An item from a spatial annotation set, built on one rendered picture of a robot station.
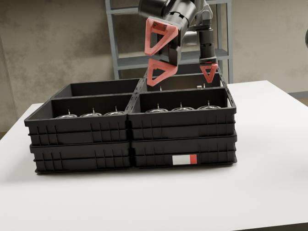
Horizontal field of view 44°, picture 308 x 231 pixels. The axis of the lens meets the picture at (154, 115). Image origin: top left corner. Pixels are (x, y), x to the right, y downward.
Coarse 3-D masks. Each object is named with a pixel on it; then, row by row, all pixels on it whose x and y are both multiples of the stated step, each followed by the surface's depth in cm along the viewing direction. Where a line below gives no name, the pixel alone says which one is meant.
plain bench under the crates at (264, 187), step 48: (240, 96) 228; (288, 96) 220; (0, 144) 187; (240, 144) 161; (288, 144) 156; (0, 192) 139; (48, 192) 136; (96, 192) 133; (144, 192) 130; (192, 192) 127; (240, 192) 124; (288, 192) 122
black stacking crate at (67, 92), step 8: (136, 80) 195; (72, 88) 199; (80, 88) 198; (88, 88) 198; (96, 88) 198; (104, 88) 197; (112, 88) 197; (120, 88) 197; (128, 88) 196; (56, 96) 177; (64, 96) 188; (72, 96) 200
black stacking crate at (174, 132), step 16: (144, 96) 166; (160, 96) 165; (176, 96) 165; (192, 96) 164; (208, 96) 164; (224, 96) 163; (144, 112) 168; (144, 128) 141; (160, 128) 140; (176, 128) 140; (192, 128) 139; (208, 128) 139; (224, 128) 139
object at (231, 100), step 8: (208, 88) 163; (216, 88) 162; (224, 88) 162; (136, 96) 162; (232, 104) 139; (128, 112) 141; (152, 112) 139; (160, 112) 138; (168, 112) 137; (176, 112) 137; (184, 112) 137; (192, 112) 137; (200, 112) 136; (208, 112) 136; (216, 112) 136; (224, 112) 136; (232, 112) 136; (136, 120) 139
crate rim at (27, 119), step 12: (96, 96) 168; (108, 96) 167; (132, 96) 162; (24, 120) 144; (36, 120) 142; (48, 120) 142; (60, 120) 141; (72, 120) 141; (84, 120) 141; (96, 120) 140; (108, 120) 140; (120, 120) 140
